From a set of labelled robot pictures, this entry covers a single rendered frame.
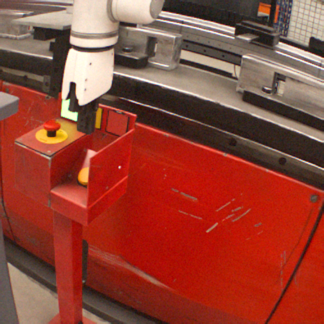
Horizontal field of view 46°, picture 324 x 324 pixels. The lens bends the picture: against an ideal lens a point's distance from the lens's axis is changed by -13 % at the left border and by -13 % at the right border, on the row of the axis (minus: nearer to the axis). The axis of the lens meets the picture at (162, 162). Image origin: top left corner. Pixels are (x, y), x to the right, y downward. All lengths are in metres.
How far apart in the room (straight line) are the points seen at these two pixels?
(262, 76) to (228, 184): 0.26
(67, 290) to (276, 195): 0.57
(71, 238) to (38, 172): 0.19
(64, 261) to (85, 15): 0.59
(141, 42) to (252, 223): 0.52
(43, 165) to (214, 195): 0.40
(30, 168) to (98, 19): 0.35
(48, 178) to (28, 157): 0.06
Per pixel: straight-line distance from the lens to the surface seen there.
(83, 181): 0.85
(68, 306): 1.14
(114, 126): 0.88
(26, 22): 0.99
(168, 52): 1.06
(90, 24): 0.67
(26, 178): 0.87
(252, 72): 0.99
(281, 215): 0.96
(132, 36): 1.10
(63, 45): 1.05
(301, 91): 0.98
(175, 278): 1.17
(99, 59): 0.71
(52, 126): 0.85
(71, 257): 0.99
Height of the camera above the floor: 1.16
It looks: 27 degrees down
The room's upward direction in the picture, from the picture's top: 10 degrees clockwise
